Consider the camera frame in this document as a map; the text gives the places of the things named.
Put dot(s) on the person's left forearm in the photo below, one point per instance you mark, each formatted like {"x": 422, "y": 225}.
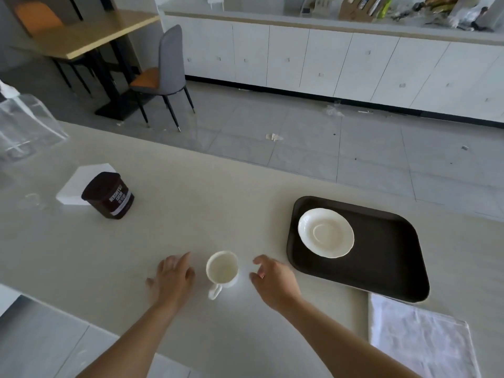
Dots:
{"x": 134, "y": 342}

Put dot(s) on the dark brown lidded tub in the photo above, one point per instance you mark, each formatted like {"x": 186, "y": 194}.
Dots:
{"x": 108, "y": 196}

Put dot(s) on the white cloth napkin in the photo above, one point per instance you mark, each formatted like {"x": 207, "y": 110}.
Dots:
{"x": 421, "y": 342}

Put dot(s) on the white cabinet row with counter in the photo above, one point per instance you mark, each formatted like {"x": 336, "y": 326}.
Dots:
{"x": 315, "y": 55}

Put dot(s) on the green bottle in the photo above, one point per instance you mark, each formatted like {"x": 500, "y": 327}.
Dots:
{"x": 386, "y": 7}

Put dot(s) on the cardboard file organizer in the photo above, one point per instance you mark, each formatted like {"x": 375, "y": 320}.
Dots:
{"x": 352, "y": 9}

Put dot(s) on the orange backed chair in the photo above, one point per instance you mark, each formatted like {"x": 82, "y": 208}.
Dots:
{"x": 37, "y": 17}

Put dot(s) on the person's right forearm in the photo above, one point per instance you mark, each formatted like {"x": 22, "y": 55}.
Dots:
{"x": 342, "y": 346}

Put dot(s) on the white flat block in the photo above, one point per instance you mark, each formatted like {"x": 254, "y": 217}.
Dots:
{"x": 71, "y": 188}

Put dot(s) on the clear plastic bag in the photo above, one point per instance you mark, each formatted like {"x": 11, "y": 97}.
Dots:
{"x": 27, "y": 122}

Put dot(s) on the white saucer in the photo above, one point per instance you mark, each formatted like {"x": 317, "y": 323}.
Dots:
{"x": 327, "y": 232}

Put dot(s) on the person's left hand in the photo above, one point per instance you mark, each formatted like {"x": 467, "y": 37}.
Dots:
{"x": 171, "y": 281}

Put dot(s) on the crumpled clear plastic wrapper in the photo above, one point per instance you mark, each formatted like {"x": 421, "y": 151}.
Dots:
{"x": 334, "y": 110}

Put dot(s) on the dark brown tray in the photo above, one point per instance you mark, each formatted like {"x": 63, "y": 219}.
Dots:
{"x": 386, "y": 255}

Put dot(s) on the grey chair with orange seat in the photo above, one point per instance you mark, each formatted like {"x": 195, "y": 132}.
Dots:
{"x": 171, "y": 59}

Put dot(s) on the small paper scrap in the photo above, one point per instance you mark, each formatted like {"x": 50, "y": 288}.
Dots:
{"x": 274, "y": 138}

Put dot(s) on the person's right hand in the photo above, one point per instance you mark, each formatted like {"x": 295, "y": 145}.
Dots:
{"x": 279, "y": 285}

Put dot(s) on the white display stand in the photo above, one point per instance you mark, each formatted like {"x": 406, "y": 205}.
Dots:
{"x": 315, "y": 4}

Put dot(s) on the wooden dining table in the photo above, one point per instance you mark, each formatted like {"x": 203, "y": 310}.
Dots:
{"x": 90, "y": 35}

